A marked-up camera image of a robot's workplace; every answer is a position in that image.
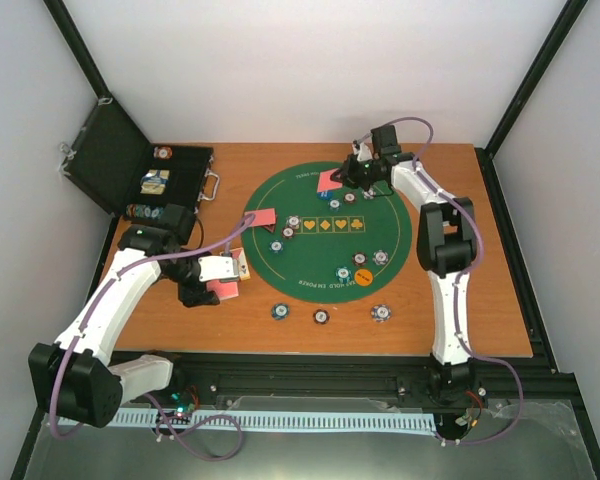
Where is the single blue poker chip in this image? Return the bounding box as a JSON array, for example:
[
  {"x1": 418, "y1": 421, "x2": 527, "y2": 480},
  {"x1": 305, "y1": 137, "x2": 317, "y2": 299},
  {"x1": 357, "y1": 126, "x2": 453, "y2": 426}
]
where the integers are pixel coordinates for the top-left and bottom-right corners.
[{"x1": 270, "y1": 241, "x2": 284, "y2": 253}]

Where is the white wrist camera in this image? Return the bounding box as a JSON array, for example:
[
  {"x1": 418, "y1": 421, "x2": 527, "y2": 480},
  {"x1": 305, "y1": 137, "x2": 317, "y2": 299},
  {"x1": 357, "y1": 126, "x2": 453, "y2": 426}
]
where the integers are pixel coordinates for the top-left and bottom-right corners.
[
  {"x1": 352, "y1": 141, "x2": 373, "y2": 162},
  {"x1": 198, "y1": 255, "x2": 240, "y2": 283}
]

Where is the dark red chip stack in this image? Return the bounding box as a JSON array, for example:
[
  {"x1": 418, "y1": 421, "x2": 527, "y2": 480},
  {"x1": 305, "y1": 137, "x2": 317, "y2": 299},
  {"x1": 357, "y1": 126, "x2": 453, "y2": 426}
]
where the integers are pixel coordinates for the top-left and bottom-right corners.
[{"x1": 313, "y1": 309, "x2": 330, "y2": 325}]

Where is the blue small blind button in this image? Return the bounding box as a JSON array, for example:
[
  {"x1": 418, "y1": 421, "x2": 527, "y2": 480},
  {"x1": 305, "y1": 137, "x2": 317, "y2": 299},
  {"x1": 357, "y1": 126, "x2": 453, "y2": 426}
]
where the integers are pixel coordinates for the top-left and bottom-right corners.
[{"x1": 317, "y1": 191, "x2": 333, "y2": 201}]

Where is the red playing card deck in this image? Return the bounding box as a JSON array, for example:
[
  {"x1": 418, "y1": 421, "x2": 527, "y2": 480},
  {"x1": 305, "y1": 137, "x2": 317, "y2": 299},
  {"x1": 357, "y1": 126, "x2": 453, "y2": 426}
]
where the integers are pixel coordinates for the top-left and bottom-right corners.
[{"x1": 206, "y1": 280, "x2": 239, "y2": 302}]

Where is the red backed playing card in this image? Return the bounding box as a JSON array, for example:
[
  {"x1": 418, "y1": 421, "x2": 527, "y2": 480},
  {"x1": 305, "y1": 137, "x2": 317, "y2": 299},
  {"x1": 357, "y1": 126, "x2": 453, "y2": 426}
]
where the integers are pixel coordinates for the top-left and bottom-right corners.
[{"x1": 244, "y1": 208, "x2": 277, "y2": 227}]

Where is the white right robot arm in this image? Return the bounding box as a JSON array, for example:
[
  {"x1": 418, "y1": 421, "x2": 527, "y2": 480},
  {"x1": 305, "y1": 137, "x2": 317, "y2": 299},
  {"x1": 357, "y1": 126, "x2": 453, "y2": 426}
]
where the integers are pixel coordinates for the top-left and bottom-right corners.
[{"x1": 331, "y1": 123, "x2": 483, "y2": 404}]

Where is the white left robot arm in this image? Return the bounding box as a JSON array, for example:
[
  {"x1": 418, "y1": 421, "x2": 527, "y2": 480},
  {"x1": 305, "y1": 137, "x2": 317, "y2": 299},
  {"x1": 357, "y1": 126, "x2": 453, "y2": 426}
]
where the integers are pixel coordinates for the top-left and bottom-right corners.
[{"x1": 28, "y1": 204, "x2": 219, "y2": 428}]

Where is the white purple chip stack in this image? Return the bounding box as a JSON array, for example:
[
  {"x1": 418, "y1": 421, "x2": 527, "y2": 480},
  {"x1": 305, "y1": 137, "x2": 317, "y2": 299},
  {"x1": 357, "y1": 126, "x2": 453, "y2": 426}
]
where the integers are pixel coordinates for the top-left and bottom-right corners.
[{"x1": 371, "y1": 304, "x2": 392, "y2": 323}]

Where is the orange chip in case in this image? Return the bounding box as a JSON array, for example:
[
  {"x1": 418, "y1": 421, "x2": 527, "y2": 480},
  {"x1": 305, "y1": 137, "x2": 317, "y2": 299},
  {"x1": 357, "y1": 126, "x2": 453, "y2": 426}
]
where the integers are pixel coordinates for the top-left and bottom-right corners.
[{"x1": 153, "y1": 146, "x2": 173, "y2": 160}]

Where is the black poker case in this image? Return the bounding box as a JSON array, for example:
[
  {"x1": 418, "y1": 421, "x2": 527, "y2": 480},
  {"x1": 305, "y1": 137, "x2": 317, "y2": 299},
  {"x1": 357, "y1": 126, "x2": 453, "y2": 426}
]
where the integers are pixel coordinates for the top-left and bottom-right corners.
[{"x1": 61, "y1": 97, "x2": 220, "y2": 216}]

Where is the orange big blind button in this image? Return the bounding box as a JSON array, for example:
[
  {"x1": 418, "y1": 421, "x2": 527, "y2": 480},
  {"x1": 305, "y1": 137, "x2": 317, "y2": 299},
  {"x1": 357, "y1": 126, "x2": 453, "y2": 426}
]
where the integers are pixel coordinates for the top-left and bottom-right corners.
[{"x1": 354, "y1": 268, "x2": 374, "y2": 287}]

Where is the white purple single chip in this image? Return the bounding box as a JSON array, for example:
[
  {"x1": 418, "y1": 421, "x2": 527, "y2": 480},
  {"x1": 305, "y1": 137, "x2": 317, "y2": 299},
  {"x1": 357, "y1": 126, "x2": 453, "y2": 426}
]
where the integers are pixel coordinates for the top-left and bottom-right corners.
[{"x1": 287, "y1": 215, "x2": 301, "y2": 230}]

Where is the chip row in case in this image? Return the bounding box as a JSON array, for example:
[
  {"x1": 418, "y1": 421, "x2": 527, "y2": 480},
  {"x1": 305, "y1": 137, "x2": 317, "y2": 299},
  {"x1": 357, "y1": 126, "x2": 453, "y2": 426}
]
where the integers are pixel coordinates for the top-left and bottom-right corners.
[{"x1": 125, "y1": 203, "x2": 164, "y2": 221}]

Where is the playing card box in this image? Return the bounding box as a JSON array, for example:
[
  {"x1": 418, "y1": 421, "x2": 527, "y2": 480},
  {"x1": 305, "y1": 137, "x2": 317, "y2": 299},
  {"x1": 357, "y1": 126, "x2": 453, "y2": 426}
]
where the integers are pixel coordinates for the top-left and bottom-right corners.
[{"x1": 222, "y1": 247, "x2": 251, "y2": 281}]

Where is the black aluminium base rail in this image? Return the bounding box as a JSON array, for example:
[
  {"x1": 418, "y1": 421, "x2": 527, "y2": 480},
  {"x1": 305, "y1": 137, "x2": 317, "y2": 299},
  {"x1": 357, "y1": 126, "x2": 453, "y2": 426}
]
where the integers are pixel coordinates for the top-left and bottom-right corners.
[{"x1": 114, "y1": 349, "x2": 581, "y2": 416}]

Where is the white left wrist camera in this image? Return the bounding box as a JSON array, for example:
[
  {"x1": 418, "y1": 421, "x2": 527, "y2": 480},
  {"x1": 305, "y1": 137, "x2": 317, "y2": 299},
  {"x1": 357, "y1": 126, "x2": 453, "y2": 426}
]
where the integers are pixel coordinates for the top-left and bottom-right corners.
[{"x1": 198, "y1": 255, "x2": 240, "y2": 283}]

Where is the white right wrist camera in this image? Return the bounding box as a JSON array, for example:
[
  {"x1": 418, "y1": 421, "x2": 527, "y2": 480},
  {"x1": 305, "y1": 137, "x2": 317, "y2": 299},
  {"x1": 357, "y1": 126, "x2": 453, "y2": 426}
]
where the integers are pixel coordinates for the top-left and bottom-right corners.
[{"x1": 352, "y1": 141, "x2": 373, "y2": 162}]

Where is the single red poker chip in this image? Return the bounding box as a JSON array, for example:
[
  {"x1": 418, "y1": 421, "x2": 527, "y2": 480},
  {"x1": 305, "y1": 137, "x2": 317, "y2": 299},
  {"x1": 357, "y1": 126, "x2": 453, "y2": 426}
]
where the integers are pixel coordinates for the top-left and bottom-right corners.
[{"x1": 281, "y1": 227, "x2": 295, "y2": 239}]

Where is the single white blue chip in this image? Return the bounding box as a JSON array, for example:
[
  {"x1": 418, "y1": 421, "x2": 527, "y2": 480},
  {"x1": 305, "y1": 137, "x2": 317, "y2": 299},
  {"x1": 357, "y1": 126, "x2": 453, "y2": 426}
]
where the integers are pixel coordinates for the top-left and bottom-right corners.
[{"x1": 329, "y1": 199, "x2": 341, "y2": 211}]

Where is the light blue cable duct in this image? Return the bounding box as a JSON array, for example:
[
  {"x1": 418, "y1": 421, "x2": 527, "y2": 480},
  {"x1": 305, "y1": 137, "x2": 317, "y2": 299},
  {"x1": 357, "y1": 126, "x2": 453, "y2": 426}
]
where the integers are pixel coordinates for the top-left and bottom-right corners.
[{"x1": 114, "y1": 407, "x2": 439, "y2": 434}]

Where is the blue card box in case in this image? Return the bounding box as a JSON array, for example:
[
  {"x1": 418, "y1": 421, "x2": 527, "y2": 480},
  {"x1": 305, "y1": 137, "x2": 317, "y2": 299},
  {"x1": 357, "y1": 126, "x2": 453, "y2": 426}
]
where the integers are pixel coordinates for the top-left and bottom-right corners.
[{"x1": 140, "y1": 169, "x2": 170, "y2": 196}]

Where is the round green poker mat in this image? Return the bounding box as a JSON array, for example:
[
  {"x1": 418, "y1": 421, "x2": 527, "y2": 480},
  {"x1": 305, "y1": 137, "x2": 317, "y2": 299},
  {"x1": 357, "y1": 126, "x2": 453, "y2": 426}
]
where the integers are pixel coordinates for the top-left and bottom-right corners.
[{"x1": 242, "y1": 162, "x2": 412, "y2": 304}]

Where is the blue poker chip stack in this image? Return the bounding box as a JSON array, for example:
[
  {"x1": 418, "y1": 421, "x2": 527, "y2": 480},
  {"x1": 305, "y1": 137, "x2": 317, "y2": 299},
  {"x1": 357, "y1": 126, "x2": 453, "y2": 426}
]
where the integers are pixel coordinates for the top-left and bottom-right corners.
[{"x1": 271, "y1": 303, "x2": 290, "y2": 320}]

